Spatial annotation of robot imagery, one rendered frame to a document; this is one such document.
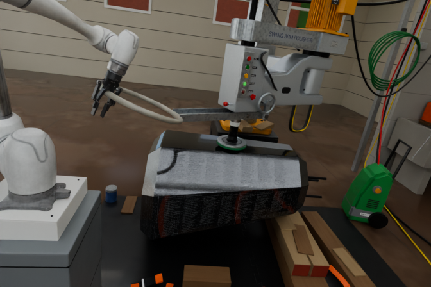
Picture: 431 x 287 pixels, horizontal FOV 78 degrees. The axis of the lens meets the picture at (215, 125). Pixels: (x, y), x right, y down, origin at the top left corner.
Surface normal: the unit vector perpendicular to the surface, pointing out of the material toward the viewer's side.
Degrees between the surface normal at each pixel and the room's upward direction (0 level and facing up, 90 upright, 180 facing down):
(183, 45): 90
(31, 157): 75
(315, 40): 90
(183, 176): 45
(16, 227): 90
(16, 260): 90
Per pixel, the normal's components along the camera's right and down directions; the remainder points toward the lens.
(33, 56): 0.11, 0.33
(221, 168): 0.18, -0.43
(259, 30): 0.50, 0.34
